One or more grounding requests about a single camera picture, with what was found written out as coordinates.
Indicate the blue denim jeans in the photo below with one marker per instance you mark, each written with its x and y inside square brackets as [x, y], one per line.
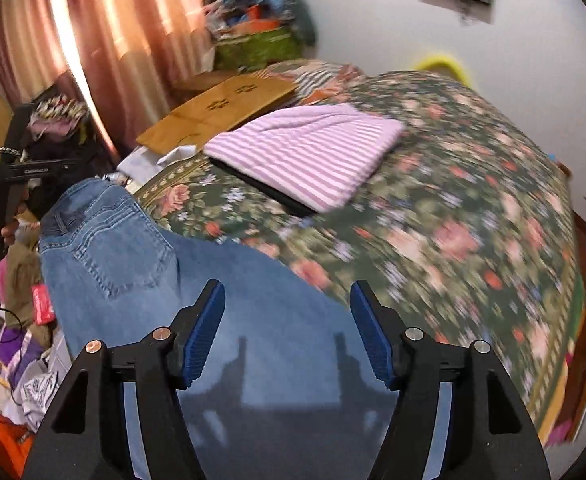
[286, 390]

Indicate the floral green bedspread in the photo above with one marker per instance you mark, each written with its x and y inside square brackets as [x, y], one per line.
[466, 229]

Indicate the cluttered clothes heap beside bed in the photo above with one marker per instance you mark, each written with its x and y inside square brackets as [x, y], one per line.
[59, 128]

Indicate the wooden lap desk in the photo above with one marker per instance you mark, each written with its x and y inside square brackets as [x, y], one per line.
[227, 106]

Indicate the patchwork striped blanket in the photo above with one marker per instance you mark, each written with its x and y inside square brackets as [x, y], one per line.
[315, 80]

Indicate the red snack packet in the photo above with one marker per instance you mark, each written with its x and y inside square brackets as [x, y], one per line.
[43, 311]

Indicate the pink striped folded garment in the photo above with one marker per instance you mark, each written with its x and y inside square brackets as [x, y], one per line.
[318, 155]

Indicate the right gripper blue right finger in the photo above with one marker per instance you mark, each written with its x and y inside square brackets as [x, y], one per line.
[490, 434]

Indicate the orange pink curtain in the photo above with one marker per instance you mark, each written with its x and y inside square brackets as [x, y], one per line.
[125, 58]

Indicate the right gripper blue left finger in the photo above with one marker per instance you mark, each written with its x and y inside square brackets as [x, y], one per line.
[84, 432]

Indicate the green fabric storage bin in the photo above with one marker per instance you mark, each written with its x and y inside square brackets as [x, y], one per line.
[247, 53]

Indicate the pile of clothes on bin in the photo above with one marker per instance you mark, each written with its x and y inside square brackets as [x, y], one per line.
[223, 17]

